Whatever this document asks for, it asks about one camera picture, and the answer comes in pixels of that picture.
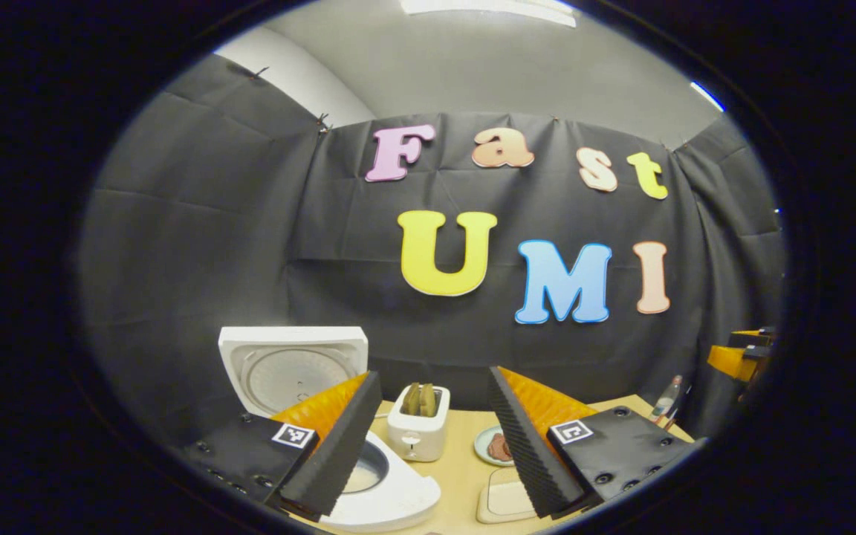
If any pale green plate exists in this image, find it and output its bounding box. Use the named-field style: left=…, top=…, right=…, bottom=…
left=473, top=425, right=515, bottom=468

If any long ceiling light panel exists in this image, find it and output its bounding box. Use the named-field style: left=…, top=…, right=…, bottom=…
left=400, top=0, right=578, bottom=29

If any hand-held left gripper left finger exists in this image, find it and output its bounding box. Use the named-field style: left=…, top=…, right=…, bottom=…
left=179, top=372, right=385, bottom=523

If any clear glass dish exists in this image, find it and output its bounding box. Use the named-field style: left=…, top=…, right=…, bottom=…
left=476, top=467, right=541, bottom=525

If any black backdrop cloth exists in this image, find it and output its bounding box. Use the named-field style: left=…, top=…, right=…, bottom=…
left=75, top=52, right=785, bottom=447

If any white rice cooker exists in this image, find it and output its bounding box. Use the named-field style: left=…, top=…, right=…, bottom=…
left=218, top=325, right=443, bottom=534

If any white toaster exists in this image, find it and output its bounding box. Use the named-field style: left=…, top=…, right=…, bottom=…
left=386, top=384, right=452, bottom=464

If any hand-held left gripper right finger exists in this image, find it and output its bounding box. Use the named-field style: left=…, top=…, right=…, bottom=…
left=487, top=366, right=708, bottom=521

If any clear bottle red label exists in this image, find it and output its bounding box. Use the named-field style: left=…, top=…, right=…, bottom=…
left=650, top=374, right=686, bottom=427

